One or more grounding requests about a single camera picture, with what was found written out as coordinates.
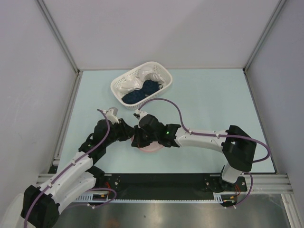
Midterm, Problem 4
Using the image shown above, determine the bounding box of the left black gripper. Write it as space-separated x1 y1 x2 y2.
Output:
104 118 134 147

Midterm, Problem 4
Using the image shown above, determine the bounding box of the pink mesh laundry bag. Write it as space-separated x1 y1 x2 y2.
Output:
138 142 164 153

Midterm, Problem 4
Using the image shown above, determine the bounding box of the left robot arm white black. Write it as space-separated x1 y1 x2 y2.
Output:
21 119 134 228

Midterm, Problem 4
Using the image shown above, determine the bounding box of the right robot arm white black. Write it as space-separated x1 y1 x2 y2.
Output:
132 114 257 190

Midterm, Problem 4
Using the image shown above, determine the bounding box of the white bra in basket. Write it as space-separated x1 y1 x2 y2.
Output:
118 65 165 94

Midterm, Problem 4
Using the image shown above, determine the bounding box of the dark blue bra in basket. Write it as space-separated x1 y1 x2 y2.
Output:
122 80 163 105

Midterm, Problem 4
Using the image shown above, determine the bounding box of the white plastic perforated basket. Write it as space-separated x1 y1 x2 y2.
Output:
110 61 173 110

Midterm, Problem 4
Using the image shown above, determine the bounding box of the white object bottom left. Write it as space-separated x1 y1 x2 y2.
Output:
2 194 24 228

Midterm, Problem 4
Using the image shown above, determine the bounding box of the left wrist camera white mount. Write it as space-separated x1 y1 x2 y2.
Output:
103 107 119 124

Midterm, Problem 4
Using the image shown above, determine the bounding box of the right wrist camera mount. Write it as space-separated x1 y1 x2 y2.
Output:
133 109 149 121

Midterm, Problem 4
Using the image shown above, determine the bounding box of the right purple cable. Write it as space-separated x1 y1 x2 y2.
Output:
137 97 272 163

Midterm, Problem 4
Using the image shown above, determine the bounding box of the purple cable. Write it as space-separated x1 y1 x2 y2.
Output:
137 97 272 163
23 108 110 228

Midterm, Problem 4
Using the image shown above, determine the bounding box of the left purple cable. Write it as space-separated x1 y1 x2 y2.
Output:
23 108 110 228

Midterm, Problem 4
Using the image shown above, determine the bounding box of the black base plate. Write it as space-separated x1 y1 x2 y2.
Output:
88 166 247 200

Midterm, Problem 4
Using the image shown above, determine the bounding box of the left aluminium corner post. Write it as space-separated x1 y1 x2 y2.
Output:
35 0 81 76

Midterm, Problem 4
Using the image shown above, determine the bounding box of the aluminium corner post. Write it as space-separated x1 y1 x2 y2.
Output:
243 0 287 74
35 0 81 76

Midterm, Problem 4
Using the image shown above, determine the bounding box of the white cable duct strip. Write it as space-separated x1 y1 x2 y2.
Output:
73 192 236 204

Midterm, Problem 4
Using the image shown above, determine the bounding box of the right aluminium corner post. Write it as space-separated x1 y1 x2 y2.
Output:
243 0 287 74

